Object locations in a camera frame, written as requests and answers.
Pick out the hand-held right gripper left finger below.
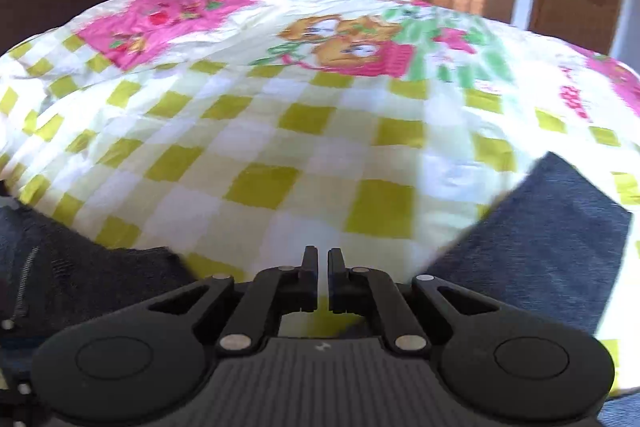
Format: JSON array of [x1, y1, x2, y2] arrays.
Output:
[[142, 246, 319, 356]]

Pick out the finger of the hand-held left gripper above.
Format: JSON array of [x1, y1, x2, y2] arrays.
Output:
[[0, 314, 37, 427]]

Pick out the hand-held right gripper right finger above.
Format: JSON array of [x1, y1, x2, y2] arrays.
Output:
[[328, 248, 502, 356]]

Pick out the dark grey pants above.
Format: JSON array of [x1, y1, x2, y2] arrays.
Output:
[[0, 151, 635, 360]]

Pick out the checkered printed blanket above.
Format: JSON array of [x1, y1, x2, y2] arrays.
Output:
[[0, 0, 640, 398]]

